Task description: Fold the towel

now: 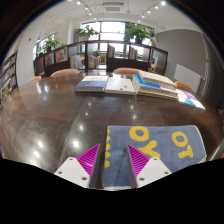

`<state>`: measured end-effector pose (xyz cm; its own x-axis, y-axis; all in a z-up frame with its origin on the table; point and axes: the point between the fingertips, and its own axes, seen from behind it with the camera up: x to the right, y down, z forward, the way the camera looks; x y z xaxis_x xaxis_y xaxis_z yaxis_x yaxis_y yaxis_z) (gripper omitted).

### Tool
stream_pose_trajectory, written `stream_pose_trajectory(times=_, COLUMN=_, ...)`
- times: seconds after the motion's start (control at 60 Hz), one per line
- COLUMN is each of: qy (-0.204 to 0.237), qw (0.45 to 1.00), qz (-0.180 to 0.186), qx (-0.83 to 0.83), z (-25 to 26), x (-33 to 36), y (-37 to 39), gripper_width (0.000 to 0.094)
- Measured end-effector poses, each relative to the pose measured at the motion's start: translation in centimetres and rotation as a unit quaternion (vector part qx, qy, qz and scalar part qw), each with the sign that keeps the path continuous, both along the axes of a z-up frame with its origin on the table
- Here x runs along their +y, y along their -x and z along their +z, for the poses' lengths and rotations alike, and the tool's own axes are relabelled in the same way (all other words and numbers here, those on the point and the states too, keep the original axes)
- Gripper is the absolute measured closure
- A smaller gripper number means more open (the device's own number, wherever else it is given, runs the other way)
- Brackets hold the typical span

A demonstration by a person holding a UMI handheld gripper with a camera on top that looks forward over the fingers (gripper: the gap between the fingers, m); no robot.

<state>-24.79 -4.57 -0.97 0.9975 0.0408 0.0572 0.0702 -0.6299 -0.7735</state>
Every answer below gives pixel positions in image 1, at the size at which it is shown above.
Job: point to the ceiling air conditioner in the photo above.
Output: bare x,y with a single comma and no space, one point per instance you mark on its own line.
113,7

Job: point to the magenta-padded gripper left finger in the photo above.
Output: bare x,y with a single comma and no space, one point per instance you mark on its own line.
70,171

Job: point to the wall bookshelf with books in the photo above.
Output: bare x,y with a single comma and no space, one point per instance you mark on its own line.
8,78

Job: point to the grey towel with yellow letters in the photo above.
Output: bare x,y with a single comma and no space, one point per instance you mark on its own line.
166,151

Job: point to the white and teal illustrated book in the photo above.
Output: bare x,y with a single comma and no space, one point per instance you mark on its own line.
185,101

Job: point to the dark blue book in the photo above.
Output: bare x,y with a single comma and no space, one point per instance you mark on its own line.
91,85

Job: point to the medium green potted plant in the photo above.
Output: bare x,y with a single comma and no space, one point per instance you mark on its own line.
86,31

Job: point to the large white radiator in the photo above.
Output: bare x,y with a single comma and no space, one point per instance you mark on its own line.
187,77

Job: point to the thick white book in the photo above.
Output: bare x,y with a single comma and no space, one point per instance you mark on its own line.
158,80

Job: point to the small green potted plant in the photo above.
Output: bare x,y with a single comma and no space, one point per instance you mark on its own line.
50,43

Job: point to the ceiling spotlights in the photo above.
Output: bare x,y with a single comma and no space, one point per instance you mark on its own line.
79,2

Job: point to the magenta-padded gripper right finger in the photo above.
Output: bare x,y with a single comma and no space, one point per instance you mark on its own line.
153,171

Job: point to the orange-brown chair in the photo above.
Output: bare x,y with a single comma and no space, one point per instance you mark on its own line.
184,86
126,71
35,79
65,72

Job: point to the dark open shelf unit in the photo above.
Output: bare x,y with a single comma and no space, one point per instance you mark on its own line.
120,63

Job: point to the large green potted plant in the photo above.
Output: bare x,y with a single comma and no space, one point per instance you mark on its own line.
138,31

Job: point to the purple and white book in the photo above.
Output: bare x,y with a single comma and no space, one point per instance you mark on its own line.
195,98

